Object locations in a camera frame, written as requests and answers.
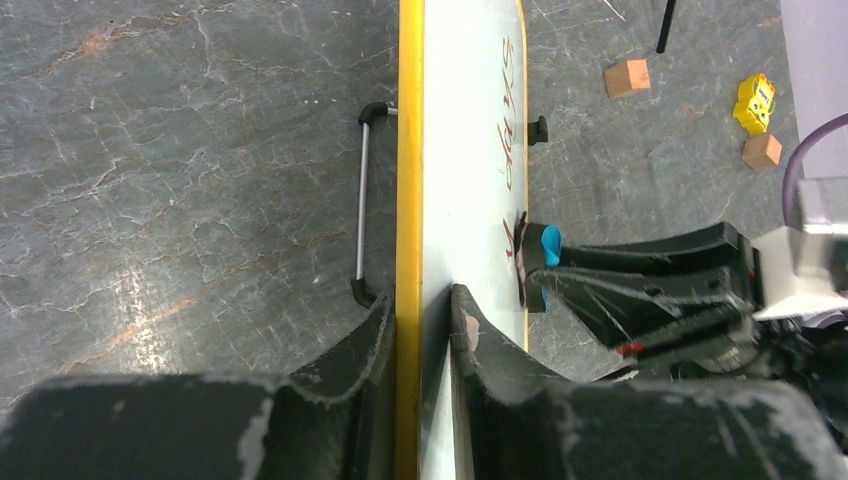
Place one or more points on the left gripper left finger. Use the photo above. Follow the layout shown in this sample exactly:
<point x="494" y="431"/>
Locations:
<point x="329" y="419"/>

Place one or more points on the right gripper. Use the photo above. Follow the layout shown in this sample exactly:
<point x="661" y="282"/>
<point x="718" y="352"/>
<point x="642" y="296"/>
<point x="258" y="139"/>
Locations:
<point x="700" y="321"/>

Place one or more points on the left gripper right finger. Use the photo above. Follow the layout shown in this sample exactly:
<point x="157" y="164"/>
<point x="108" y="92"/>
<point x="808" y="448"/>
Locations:
<point x="514" y="418"/>

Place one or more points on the blue whiteboard eraser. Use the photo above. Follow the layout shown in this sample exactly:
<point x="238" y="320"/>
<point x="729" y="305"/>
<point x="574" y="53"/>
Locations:
<point x="537" y="246"/>

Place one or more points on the yellow framed whiteboard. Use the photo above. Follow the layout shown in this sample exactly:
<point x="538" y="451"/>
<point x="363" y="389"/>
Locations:
<point x="462" y="184"/>

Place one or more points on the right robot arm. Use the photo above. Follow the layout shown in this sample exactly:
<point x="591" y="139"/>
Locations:
<point x="810" y="358"/>

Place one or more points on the small wooden cube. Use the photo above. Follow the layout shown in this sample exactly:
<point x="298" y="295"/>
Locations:
<point x="627" y="78"/>
<point x="762" y="151"/>

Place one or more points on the yellow toy block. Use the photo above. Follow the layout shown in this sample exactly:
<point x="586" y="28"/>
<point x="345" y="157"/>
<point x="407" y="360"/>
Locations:
<point x="755" y="103"/>

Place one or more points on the black microphone tripod stand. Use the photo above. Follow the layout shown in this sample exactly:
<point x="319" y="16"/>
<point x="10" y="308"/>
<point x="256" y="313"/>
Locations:
<point x="665" y="29"/>

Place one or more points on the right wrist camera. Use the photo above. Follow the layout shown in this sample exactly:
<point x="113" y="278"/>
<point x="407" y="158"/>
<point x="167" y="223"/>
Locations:
<point x="803" y="266"/>

